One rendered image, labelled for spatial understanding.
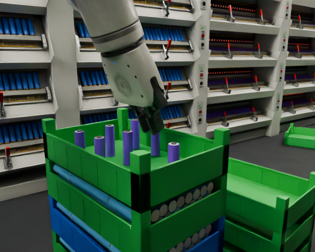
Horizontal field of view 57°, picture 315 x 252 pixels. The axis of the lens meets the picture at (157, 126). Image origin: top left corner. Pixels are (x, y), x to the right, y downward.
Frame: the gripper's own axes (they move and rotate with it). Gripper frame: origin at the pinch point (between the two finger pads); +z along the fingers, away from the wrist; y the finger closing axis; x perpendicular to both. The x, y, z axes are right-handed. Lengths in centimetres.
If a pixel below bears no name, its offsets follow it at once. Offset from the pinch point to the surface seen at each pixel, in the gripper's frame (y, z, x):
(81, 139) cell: -5.3, -2.9, -12.0
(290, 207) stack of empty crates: 19.6, 26.0, 11.8
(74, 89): -64, 7, 16
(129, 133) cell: 0.7, -1.3, -5.8
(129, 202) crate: 12.5, -0.1, -16.6
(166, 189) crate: 14.7, 0.9, -11.7
